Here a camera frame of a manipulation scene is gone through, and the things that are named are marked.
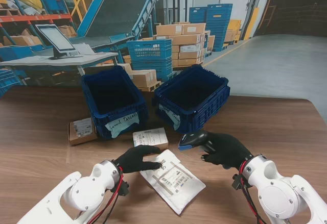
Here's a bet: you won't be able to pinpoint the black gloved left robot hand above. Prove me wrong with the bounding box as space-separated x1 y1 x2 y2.
113 144 162 174

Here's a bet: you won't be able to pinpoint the white padded mailer bag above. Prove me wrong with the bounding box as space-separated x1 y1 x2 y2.
139 149 207 216

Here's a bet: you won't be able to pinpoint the black and blue barcode scanner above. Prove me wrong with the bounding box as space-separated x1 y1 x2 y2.
178 129 218 156

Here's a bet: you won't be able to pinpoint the blue bin labelled boxed parcels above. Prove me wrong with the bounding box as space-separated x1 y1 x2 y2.
80 65 149 140

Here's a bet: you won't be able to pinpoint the paper label bagged parcels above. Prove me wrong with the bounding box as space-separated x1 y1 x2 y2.
158 104 182 132

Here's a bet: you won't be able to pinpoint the red black arm cable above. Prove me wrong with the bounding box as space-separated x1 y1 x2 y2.
86 166 126 224
239 160 268 224

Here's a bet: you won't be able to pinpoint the cardboard box with large label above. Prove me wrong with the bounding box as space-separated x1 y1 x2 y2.
132 127 169 151

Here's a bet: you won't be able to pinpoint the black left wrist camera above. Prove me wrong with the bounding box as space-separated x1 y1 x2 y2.
120 180 130 196

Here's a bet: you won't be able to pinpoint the red black left arm cable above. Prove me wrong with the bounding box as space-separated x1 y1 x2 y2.
86 166 126 224

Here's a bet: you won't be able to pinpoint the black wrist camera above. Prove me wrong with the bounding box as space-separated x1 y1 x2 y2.
231 174 243 190
120 180 130 196

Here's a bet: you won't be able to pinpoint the paper label boxed parcels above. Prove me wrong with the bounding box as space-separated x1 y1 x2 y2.
104 111 141 139

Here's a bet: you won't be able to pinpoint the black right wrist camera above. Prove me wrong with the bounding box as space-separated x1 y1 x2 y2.
231 174 243 190

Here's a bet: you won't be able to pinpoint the blue bin labelled bagged parcels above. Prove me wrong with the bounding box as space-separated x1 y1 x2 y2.
152 64 231 137

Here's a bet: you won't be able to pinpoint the small flat cardboard box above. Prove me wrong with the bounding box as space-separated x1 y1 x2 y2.
67 117 98 146

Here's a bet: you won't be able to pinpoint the red black right arm cable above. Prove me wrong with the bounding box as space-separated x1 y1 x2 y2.
239 160 268 224

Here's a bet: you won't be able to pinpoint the printed warehouse backdrop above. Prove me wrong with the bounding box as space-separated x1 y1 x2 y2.
0 0 327 125

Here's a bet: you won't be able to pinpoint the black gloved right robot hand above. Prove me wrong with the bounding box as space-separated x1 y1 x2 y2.
200 132 253 171

